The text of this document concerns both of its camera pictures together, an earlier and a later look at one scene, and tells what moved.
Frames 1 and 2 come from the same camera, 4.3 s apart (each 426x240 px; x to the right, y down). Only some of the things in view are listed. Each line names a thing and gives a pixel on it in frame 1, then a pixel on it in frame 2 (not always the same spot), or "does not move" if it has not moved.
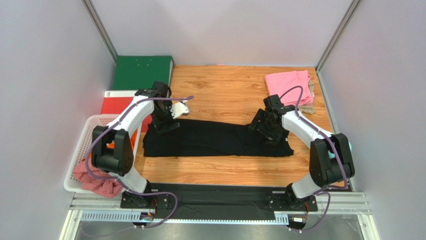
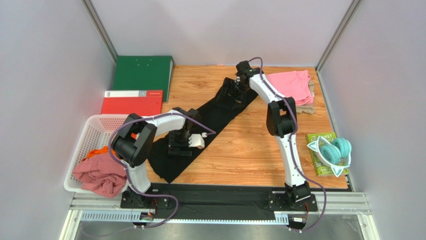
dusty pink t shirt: x=108 y=188 does not move
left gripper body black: x=161 y=116 -> x=178 y=139
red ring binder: x=115 y=101 does not move
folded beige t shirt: x=309 y=109 does not move
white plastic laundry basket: x=94 y=121 does not move
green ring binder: x=136 y=72 does not move
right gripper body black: x=261 y=126 -> x=231 y=90
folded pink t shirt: x=278 y=83 does not move
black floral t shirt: x=202 y=137 -> x=213 y=116
